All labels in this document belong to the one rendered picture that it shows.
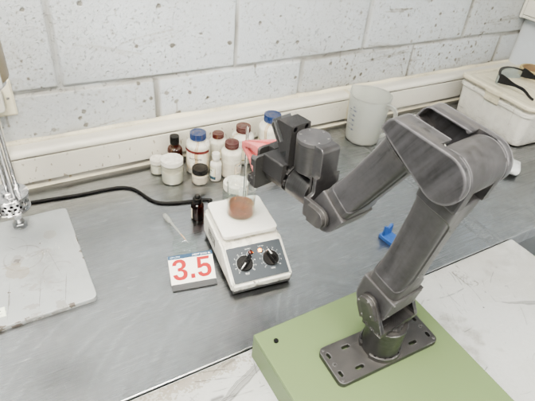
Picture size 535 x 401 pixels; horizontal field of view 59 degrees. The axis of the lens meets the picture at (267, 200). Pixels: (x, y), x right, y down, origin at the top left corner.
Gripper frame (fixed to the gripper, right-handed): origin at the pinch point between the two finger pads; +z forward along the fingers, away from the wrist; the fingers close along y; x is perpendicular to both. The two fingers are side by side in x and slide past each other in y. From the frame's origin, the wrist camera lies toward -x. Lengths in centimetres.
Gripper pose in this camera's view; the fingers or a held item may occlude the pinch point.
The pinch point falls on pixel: (246, 145)
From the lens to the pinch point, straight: 91.8
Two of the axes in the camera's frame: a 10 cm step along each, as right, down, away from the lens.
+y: -7.7, 3.3, -5.4
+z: -6.3, -4.8, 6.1
